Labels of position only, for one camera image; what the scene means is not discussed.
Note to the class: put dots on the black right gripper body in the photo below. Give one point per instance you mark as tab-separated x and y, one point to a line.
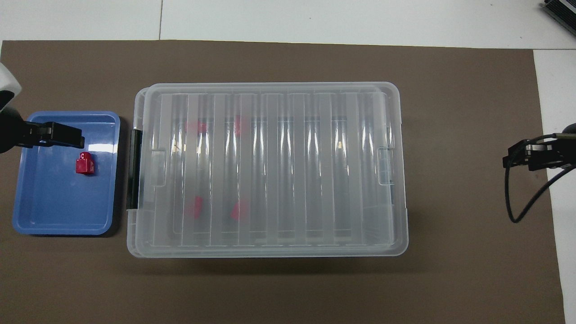
558	155

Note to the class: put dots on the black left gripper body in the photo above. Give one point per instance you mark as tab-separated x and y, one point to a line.
18	132

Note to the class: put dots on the red plastic block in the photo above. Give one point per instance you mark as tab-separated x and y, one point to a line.
197	127
85	164
240	210
195	208
238	126

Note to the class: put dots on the clear plastic box lid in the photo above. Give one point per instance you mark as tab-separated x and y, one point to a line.
279	171

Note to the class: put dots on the blue plastic tray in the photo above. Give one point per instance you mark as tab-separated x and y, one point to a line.
54	202

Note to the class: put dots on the clear plastic storage box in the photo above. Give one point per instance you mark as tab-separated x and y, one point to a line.
131	229

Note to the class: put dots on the dark grey ribbed device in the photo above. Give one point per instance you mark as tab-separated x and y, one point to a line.
564	11

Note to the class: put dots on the brown table mat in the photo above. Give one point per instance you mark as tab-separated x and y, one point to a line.
270	288

